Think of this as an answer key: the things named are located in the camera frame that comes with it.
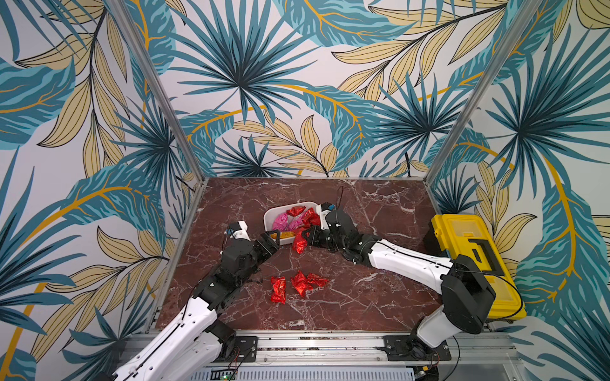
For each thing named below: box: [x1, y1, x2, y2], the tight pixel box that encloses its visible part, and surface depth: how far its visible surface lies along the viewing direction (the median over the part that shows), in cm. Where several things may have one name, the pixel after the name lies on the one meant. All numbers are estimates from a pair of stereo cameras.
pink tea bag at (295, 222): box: [287, 214, 305, 231], surface depth 100 cm
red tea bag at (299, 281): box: [290, 269, 308, 298], surface depth 87 cm
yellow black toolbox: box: [424, 213, 527, 321], surface depth 81 cm
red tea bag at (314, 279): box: [306, 273, 331, 289], surface depth 87 cm
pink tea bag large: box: [271, 212, 289, 232], surface depth 102 cm
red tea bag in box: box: [285, 205, 306, 217], surface depth 102 cm
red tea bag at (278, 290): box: [270, 276, 287, 305], surface depth 85 cm
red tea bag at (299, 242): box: [292, 229, 308, 255], surface depth 81 cm
